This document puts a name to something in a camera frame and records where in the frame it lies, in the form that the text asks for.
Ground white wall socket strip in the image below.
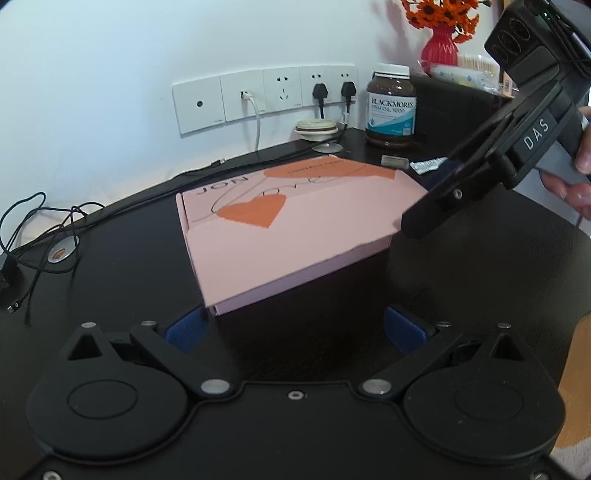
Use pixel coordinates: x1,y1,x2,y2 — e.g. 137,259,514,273
172,76,227,136

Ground white network cable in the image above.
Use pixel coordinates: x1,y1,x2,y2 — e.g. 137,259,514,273
240,91,262,152

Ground cream collapsible cup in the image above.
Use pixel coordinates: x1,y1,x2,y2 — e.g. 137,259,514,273
295,119,341,143

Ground small white ointment tube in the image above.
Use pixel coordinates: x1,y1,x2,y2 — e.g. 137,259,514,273
409,157,448,176

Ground white network wall plate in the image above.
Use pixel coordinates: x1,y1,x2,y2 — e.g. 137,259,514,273
219,70,267,123

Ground black usb cable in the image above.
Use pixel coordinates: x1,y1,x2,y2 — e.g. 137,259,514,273
172,157,228,180

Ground thin black cable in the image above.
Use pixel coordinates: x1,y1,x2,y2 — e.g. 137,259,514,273
0,191,109,326

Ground pink cardboard box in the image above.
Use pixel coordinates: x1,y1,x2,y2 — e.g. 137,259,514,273
175,154,430,317

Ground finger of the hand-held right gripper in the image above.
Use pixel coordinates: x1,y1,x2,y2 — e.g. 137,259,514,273
425,157,462,193
399,82,563,241

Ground printed white packet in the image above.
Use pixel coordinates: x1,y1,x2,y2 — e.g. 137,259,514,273
429,65,502,93

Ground person's right hand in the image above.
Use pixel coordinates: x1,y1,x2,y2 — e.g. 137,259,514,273
540,106,591,207

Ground black power plug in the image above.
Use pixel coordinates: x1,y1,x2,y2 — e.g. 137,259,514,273
312,82,329,118
341,80,358,114

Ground orange artificial flowers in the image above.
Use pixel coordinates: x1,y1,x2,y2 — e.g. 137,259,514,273
399,0,492,44

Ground white power socket plate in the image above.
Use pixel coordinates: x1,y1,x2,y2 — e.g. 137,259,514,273
329,65,360,104
299,65,332,109
262,67,304,114

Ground thick black power cable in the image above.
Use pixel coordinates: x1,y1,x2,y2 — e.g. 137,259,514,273
76,138,324,217

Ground brown supplement bottle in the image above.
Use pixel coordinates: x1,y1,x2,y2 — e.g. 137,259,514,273
366,64,417,148

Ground cotton swab box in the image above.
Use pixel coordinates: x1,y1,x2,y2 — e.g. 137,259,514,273
456,52,502,77

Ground black desktop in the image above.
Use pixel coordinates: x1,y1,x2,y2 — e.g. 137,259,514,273
0,126,580,467

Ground red ribbed vase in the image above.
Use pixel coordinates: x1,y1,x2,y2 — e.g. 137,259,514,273
419,23,460,77

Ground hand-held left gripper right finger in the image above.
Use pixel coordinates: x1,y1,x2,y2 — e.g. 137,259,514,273
357,305,526,400

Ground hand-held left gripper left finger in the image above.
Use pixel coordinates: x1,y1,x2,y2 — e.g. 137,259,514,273
67,305,236,400

